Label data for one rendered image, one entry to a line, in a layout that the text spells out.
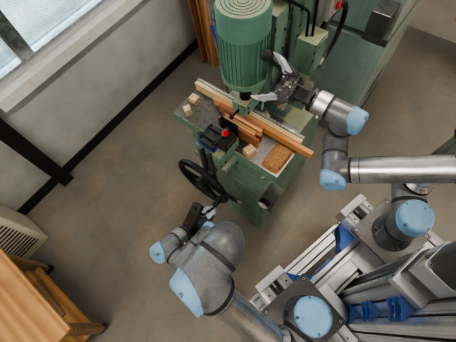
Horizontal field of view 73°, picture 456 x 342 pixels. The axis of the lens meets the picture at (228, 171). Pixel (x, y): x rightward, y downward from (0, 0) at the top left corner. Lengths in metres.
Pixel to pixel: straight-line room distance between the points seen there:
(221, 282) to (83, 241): 1.76
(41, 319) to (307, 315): 1.28
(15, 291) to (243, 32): 1.63
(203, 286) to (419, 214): 0.79
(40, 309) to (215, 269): 1.23
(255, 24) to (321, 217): 1.56
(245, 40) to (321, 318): 0.87
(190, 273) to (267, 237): 1.42
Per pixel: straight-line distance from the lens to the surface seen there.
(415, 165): 0.92
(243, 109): 1.31
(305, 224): 2.21
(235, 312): 0.87
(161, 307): 2.17
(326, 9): 1.25
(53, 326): 1.82
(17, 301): 1.94
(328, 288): 1.41
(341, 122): 0.92
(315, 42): 1.22
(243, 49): 1.03
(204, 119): 1.49
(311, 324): 1.06
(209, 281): 0.78
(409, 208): 1.24
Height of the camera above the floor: 2.09
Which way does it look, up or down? 64 degrees down
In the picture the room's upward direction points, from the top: 9 degrees counter-clockwise
